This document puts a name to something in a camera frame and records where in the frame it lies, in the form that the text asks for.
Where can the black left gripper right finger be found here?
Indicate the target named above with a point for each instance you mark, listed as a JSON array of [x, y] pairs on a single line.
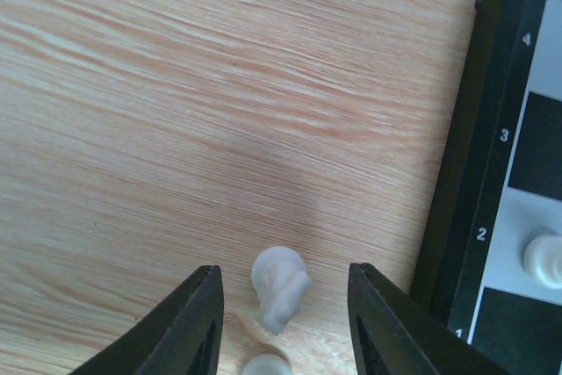
[[391, 334]]

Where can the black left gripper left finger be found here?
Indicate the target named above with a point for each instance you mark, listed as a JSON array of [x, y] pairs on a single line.
[[181, 335]]

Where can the white chess piece off board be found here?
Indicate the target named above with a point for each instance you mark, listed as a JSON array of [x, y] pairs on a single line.
[[280, 279], [267, 364], [542, 259]]

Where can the black and grey chessboard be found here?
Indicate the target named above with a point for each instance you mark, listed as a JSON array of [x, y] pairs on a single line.
[[499, 186]]

